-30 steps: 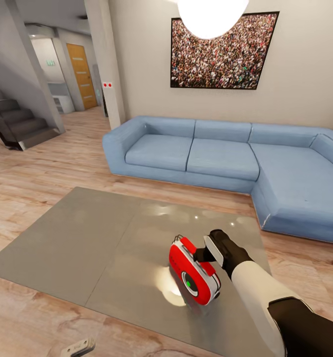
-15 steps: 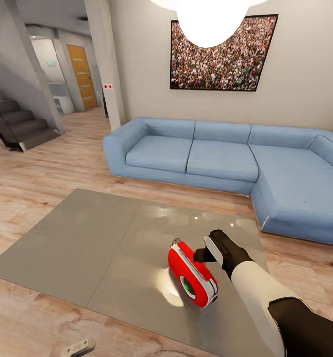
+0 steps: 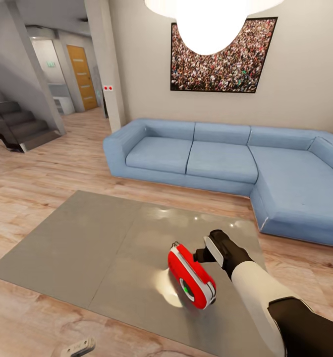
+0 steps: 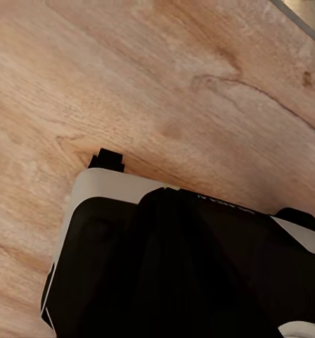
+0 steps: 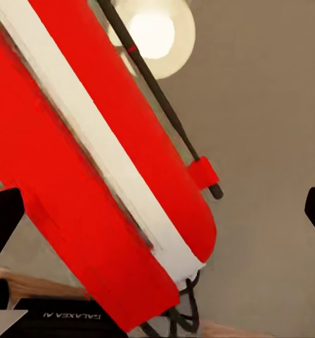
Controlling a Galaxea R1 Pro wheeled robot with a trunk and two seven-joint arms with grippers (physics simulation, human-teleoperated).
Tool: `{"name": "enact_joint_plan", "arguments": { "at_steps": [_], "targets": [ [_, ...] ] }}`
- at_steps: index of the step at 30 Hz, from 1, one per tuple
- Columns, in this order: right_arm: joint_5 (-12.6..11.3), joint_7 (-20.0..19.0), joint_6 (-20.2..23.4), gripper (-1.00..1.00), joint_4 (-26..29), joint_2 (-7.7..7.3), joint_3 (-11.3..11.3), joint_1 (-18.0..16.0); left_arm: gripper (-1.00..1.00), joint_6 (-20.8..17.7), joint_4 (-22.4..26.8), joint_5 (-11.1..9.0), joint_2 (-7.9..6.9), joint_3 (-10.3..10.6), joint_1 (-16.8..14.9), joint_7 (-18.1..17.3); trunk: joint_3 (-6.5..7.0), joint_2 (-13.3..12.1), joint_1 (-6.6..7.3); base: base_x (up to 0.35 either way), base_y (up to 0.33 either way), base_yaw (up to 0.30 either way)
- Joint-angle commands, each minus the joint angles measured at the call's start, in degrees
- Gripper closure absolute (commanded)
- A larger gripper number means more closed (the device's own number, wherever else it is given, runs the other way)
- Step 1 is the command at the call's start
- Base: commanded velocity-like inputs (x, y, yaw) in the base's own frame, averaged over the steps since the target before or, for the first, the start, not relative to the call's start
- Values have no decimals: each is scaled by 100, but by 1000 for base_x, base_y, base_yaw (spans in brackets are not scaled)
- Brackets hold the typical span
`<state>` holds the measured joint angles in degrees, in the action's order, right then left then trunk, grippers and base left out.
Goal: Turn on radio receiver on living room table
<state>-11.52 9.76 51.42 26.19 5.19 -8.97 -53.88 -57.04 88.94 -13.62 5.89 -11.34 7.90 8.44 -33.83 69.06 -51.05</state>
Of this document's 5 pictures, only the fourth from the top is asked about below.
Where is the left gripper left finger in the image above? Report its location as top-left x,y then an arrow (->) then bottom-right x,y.
70,187 -> 176,338

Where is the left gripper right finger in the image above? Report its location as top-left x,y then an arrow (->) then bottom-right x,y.
165,187 -> 284,338

